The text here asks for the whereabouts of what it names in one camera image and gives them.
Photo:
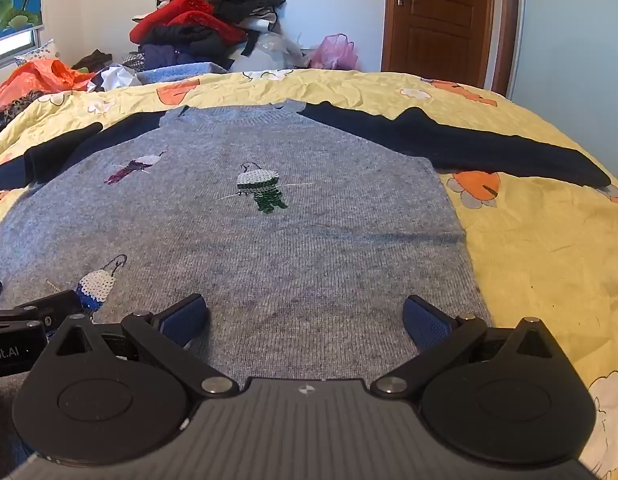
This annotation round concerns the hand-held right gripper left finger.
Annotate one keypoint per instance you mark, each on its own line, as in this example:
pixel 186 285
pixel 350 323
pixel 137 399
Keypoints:
pixel 181 320

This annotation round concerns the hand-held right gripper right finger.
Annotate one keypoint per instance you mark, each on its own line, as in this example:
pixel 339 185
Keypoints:
pixel 426 322

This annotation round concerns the grey sweater with navy sleeves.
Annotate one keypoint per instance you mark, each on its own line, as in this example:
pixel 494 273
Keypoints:
pixel 289 250

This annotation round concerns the yellow printed blanket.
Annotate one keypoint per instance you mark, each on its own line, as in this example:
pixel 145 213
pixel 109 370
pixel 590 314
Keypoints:
pixel 539 260

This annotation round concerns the leopard-print cloth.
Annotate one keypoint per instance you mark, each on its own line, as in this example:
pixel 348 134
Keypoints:
pixel 19 102

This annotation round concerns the orange plastic bag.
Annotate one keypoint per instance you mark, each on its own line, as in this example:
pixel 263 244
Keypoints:
pixel 34 77

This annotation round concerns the white crumpled plastic bag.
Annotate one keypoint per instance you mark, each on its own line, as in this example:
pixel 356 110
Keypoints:
pixel 116 77

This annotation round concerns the floral pillow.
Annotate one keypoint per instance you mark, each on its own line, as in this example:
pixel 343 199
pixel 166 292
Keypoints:
pixel 39 52

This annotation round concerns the window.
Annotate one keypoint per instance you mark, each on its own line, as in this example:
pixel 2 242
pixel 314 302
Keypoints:
pixel 11 47

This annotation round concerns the light blue knit garment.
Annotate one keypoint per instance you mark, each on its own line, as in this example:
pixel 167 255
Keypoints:
pixel 179 72

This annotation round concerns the small black garment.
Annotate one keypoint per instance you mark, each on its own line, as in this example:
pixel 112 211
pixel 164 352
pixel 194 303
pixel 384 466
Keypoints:
pixel 91 60

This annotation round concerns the navy garment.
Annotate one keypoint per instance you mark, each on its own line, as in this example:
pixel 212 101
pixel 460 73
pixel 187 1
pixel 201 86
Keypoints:
pixel 161 55

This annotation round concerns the black fuzzy garment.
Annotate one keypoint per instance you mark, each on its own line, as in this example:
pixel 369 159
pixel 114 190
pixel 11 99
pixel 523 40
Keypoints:
pixel 181 36

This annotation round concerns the pink plastic bag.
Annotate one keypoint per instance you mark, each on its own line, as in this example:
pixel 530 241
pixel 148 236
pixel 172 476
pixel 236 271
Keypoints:
pixel 334 52

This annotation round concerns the clear plastic bag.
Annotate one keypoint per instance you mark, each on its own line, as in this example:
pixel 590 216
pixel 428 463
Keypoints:
pixel 276 50

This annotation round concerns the brown wooden door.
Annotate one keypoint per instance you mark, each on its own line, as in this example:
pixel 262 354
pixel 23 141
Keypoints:
pixel 439 25

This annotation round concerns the white flower-print wardrobe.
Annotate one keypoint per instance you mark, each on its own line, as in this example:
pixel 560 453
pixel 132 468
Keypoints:
pixel 569 60

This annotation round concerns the red fuzzy garment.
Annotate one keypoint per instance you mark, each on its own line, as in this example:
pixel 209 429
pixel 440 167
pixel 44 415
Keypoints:
pixel 189 12

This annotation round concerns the brown wooden door frame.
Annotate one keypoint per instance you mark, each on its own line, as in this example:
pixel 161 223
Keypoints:
pixel 506 25

